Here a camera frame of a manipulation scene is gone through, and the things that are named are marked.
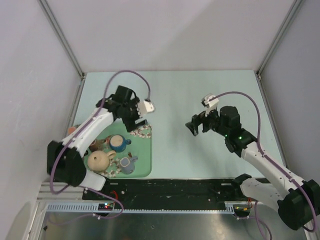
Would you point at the light blue coffee mug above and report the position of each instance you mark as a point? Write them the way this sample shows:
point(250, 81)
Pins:
point(127, 164)

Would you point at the brown small cup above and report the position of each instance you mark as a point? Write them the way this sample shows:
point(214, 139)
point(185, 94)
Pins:
point(94, 146)

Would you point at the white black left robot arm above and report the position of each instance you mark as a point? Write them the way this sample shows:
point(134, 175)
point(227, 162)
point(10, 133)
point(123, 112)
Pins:
point(65, 157)

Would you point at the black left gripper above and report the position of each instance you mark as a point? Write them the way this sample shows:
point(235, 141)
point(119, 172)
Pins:
point(130, 124)

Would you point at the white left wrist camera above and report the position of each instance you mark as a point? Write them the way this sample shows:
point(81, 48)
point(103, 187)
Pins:
point(145, 107)

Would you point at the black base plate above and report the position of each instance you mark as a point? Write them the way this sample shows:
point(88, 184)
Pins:
point(170, 194)

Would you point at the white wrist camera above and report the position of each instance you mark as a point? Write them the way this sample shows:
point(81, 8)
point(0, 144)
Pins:
point(210, 101)
point(145, 107)

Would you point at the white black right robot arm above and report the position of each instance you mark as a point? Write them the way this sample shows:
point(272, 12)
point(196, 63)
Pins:
point(296, 200)

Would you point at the pink cup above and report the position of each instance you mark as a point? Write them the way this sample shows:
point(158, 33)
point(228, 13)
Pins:
point(71, 129)

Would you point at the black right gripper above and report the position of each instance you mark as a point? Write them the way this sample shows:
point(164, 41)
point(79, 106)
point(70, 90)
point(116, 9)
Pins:
point(196, 120)

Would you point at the aluminium corner post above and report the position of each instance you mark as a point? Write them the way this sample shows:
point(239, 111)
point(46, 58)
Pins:
point(280, 34)
point(49, 14)

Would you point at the left aluminium corner post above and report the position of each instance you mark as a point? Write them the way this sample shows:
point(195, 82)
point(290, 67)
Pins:
point(49, 14)

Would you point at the dark blue mug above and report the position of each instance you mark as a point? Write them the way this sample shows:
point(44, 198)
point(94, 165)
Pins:
point(118, 143)

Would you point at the right aluminium corner post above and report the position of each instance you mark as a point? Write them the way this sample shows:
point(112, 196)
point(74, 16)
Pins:
point(280, 34)

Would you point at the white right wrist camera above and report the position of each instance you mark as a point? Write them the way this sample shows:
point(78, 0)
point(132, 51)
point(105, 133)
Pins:
point(210, 101)

